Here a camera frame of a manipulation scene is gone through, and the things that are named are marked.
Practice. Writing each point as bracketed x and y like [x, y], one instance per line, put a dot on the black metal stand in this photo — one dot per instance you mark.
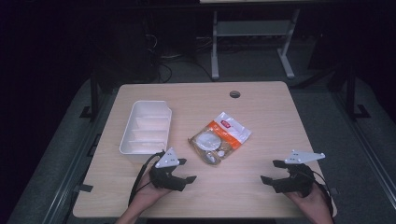
[94, 96]
[351, 93]

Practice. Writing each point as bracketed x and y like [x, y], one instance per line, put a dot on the white divided plastic container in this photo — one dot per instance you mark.
[146, 129]

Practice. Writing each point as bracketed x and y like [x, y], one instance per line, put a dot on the white metal desk frame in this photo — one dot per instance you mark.
[253, 29]

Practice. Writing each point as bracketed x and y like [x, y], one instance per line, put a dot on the person's left hand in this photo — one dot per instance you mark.
[148, 194]

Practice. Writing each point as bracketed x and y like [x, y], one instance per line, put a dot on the black table edge bracket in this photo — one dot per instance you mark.
[84, 188]

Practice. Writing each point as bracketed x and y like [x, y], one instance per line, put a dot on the light wooden table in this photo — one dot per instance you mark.
[218, 193]

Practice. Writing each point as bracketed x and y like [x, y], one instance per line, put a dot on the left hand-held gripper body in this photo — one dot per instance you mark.
[165, 180]

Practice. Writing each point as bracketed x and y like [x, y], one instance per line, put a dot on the person's right hand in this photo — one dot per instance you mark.
[308, 205]

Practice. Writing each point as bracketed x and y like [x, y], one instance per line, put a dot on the orange and clear snack packet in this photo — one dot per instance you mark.
[218, 138]

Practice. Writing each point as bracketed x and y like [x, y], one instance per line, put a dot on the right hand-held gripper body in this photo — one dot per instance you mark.
[295, 179]

